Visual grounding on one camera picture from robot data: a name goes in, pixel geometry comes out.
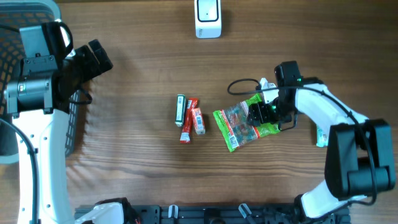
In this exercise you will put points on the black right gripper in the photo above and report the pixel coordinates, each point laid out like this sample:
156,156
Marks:
261,116

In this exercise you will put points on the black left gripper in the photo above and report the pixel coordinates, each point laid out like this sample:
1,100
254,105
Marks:
94,68

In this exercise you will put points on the green snack bag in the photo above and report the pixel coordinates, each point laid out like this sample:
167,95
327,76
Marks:
233,125

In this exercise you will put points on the white teal wipes packet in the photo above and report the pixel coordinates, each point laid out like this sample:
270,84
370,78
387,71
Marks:
322,138

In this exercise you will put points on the red white candy pack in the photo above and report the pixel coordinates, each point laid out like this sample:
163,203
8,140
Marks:
198,122

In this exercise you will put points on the red stick packet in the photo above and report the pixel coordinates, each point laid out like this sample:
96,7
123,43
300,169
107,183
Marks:
185,135

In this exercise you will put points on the green white gum pack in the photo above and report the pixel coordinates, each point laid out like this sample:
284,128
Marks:
180,110

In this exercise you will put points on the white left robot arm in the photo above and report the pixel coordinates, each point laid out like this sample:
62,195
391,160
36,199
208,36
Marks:
39,101

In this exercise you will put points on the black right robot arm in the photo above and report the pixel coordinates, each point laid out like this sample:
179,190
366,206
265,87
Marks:
359,158

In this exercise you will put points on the white barcode scanner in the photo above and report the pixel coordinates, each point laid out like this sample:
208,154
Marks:
208,24

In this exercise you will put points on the grey plastic basket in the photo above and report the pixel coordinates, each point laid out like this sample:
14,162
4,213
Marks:
17,14

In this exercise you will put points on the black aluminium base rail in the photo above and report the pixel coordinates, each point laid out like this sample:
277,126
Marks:
277,213

